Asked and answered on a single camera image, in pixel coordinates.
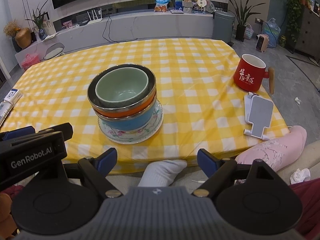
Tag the person's left hand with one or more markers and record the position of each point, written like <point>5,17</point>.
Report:
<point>8,225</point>

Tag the white card box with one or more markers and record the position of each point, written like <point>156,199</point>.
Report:
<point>13,96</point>

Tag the tall potted green plant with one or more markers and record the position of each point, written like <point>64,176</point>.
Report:
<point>242,12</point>

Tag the grey drawer cabinet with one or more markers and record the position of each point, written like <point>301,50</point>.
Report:
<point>308,37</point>

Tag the golden brown vase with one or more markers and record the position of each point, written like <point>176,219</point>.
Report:
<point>23,38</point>

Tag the orange steel bowl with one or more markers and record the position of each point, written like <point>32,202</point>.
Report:
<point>127,110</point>

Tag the leafy plant on cabinet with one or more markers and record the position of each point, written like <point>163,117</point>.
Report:
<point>294,10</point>

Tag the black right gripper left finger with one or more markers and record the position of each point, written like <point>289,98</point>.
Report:
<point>64,197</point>

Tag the grey trash bin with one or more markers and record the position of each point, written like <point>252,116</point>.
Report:
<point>223,26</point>

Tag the white sock foot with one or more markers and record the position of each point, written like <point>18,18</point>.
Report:
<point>162,173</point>

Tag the green ceramic bowl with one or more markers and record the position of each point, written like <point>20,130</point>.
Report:
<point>122,87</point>

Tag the crumpled white tissue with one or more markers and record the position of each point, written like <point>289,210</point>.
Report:
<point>300,176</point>

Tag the blue steel bowl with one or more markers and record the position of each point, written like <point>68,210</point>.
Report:
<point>132,122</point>

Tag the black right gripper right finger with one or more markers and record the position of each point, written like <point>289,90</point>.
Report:
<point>250,197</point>

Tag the yellow checkered tablecloth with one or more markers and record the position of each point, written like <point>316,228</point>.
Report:
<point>202,106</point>

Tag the white router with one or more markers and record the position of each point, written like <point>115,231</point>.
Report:
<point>94,16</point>

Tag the clear floral glass plate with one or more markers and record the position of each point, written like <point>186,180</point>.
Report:
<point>138,135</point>

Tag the white phone stand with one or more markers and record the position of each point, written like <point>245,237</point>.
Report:
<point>258,113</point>

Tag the blue snack bag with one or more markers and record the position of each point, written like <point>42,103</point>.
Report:
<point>161,5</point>

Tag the pink plastic basket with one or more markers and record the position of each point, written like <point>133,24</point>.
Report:
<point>30,60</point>

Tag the blue water jug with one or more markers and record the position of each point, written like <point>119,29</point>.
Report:
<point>272,30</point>

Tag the red mug wooden handle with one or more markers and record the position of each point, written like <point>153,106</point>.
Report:
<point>250,73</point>

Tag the potted plant blue vase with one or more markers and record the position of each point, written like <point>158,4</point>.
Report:
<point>37,17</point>

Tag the small pink heater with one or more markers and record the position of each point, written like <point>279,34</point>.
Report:
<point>262,42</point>

